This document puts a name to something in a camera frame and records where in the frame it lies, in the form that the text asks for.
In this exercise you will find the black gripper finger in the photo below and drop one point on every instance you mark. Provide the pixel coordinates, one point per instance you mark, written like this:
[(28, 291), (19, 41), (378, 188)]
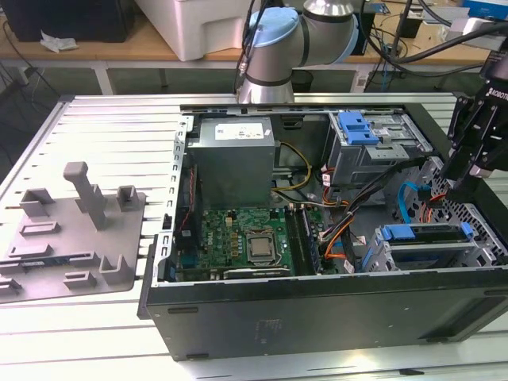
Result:
[(456, 174), (492, 147)]

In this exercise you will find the hard disk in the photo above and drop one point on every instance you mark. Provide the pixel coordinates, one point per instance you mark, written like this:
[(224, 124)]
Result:
[(399, 233)]

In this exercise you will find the metal disk bay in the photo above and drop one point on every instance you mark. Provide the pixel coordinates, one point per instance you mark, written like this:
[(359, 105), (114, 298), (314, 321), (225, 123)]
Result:
[(436, 247)]

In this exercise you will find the blue cardboard box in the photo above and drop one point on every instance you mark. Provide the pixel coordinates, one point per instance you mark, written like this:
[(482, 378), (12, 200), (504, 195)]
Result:
[(486, 7)]

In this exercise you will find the metal drive cage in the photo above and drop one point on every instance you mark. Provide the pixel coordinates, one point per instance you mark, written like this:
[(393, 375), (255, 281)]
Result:
[(357, 162)]

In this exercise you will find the small black box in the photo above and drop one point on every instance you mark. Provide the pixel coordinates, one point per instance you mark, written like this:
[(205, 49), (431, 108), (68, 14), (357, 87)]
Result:
[(409, 28)]

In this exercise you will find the blue drive cage latch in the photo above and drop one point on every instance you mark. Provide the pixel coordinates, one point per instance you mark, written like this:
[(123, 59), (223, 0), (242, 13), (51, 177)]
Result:
[(357, 133)]

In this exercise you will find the RAM stick in motherboard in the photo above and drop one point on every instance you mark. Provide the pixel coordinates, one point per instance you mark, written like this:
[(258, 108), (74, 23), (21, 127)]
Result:
[(310, 243)]

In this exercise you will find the black RAM slot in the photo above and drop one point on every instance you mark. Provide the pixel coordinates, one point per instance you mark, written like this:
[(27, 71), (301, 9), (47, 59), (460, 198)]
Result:
[(293, 243)]

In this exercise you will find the black waste bin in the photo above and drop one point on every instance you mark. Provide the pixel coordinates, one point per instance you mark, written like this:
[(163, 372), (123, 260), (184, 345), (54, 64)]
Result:
[(302, 81)]

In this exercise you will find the black PC case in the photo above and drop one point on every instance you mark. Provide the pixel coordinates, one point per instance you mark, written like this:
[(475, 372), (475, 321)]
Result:
[(317, 317)]

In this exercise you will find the silver CPU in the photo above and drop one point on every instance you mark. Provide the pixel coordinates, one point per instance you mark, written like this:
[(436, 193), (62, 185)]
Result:
[(260, 248)]

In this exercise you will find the CPU socket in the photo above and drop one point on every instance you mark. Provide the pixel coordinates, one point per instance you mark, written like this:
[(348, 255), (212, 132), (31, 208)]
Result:
[(260, 262)]

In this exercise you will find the black graphics card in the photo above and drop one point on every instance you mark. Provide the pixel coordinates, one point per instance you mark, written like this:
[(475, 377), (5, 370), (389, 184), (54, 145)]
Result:
[(258, 273)]

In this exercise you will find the grey power supply unit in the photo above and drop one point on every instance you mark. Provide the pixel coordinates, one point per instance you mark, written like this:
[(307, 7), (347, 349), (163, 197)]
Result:
[(230, 170)]

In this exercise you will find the green motherboard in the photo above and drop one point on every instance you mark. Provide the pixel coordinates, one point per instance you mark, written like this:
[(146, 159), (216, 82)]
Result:
[(222, 232)]

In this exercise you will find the black case fan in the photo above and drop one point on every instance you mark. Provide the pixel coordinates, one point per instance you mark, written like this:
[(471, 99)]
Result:
[(186, 222)]

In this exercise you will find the large white box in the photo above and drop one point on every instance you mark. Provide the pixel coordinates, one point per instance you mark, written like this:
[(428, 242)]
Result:
[(190, 28)]

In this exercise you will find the grey parts rack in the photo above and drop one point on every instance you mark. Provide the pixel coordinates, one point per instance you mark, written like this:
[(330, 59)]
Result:
[(75, 254)]

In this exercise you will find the large black box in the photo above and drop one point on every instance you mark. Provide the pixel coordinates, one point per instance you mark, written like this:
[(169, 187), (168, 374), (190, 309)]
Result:
[(71, 20)]

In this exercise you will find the crumpled white paper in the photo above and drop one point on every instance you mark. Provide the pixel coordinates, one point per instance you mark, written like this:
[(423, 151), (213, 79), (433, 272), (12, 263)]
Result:
[(57, 43)]

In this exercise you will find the RAM stick on rack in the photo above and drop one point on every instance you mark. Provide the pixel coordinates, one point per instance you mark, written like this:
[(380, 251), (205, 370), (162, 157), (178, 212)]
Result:
[(41, 263)]

